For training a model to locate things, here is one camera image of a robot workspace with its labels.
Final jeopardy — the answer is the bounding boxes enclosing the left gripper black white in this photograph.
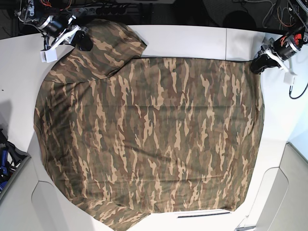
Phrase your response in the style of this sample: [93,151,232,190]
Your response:
[250,35,308,74]

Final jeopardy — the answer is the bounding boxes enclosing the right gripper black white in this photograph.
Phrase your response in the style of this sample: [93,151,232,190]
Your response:
[36,15,93,51]

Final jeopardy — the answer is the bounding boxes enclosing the camouflage T-shirt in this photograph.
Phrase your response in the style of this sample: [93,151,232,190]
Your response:
[34,20,265,231]

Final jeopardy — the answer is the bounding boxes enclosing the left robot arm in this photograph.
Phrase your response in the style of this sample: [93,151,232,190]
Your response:
[250,0,308,74]

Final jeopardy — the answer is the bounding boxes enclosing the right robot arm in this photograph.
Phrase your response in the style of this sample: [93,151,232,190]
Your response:
[15,0,93,53]

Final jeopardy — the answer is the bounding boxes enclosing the blue black equipment pile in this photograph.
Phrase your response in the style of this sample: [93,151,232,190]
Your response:
[0,128,30,193]

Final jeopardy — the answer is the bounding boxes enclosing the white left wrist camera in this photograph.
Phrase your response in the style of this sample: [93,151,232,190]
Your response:
[283,72,297,86]

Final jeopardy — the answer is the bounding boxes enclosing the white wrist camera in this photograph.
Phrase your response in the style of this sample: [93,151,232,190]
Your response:
[283,72,297,86]
[40,49,57,63]

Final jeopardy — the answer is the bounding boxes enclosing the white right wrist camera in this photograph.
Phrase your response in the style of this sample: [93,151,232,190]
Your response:
[40,49,57,63]

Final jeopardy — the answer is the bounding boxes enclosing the black camera cable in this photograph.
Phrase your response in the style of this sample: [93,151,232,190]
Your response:
[288,83,308,100]

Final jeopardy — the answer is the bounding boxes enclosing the grey cable bundle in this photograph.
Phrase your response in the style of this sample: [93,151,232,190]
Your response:
[262,0,289,28]

